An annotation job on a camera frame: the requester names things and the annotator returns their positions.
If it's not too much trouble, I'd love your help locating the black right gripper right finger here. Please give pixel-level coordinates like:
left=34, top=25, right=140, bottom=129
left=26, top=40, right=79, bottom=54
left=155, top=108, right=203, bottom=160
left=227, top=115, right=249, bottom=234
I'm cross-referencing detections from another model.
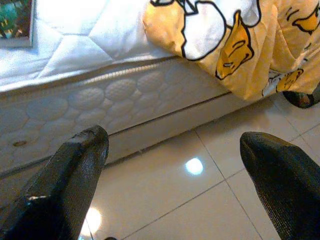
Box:
left=239, top=131, right=320, bottom=240

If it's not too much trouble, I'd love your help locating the white bed base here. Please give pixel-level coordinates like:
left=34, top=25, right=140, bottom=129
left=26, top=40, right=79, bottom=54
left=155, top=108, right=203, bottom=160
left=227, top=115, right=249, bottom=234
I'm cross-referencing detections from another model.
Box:
left=0, top=93, right=253, bottom=208

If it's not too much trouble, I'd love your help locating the white quilted mattress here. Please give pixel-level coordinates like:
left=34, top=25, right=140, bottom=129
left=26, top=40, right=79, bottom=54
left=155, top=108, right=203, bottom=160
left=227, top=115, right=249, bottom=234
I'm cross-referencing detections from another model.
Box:
left=0, top=0, right=233, bottom=176

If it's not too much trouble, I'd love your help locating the dark slipper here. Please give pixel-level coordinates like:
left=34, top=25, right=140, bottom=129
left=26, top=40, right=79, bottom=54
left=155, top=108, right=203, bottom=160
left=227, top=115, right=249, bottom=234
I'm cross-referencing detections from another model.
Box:
left=282, top=83, right=320, bottom=110

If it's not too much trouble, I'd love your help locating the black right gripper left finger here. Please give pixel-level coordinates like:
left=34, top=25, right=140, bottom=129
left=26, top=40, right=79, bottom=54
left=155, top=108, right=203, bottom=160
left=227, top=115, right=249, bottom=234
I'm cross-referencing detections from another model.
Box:
left=0, top=124, right=110, bottom=240

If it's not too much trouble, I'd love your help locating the yellow cartoon print duvet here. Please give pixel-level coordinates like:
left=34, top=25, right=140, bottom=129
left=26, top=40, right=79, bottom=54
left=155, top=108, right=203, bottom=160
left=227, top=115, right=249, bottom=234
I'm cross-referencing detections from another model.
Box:
left=142, top=0, right=320, bottom=101

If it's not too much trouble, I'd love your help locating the book with dark colourful cover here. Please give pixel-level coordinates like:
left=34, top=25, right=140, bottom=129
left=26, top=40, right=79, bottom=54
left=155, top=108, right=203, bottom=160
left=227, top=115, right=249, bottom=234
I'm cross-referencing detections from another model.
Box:
left=0, top=0, right=35, bottom=48

